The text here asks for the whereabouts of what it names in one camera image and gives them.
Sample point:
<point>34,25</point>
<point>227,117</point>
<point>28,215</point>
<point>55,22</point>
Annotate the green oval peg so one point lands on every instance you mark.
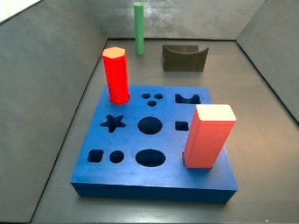
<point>139,27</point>

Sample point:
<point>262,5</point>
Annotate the blue shape sorting board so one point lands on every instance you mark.
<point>131,157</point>

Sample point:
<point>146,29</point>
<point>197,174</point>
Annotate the red square peg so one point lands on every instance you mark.
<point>211,125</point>

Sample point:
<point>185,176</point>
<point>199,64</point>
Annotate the red hexagonal peg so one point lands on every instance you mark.
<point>115,66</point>

